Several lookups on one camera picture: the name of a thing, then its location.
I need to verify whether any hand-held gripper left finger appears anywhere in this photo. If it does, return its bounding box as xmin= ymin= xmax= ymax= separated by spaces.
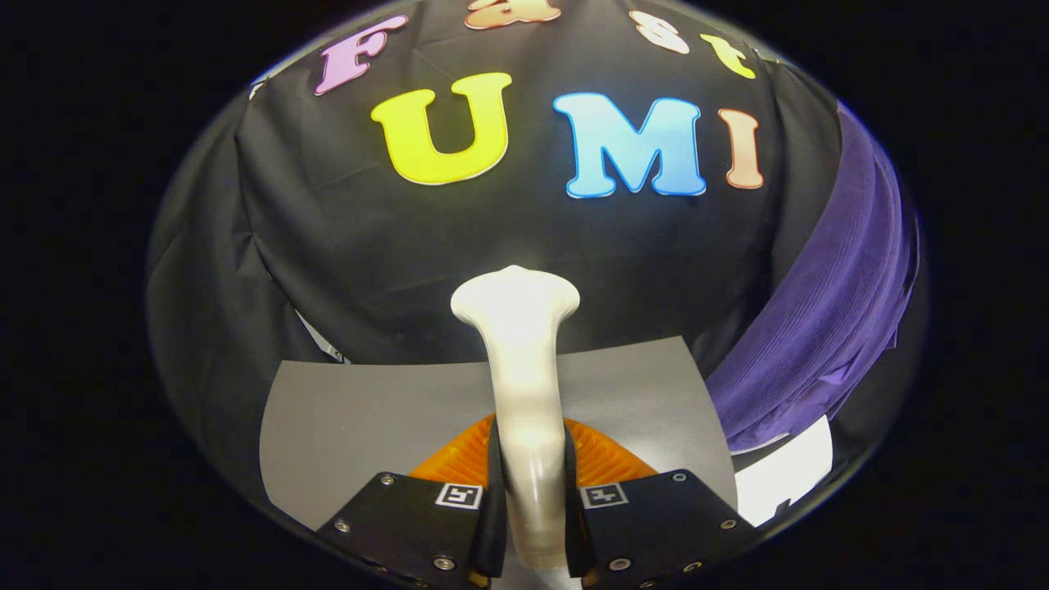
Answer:
xmin=316 ymin=414 xmax=509 ymax=590

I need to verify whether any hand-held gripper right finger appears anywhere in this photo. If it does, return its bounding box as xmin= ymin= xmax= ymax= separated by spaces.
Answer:
xmin=562 ymin=418 xmax=763 ymax=590

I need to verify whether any purple corduroy jacket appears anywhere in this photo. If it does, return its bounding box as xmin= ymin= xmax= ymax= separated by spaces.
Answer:
xmin=705 ymin=102 xmax=920 ymax=453

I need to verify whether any white paper sheet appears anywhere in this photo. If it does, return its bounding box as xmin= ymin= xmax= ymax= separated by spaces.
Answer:
xmin=735 ymin=415 xmax=834 ymax=527

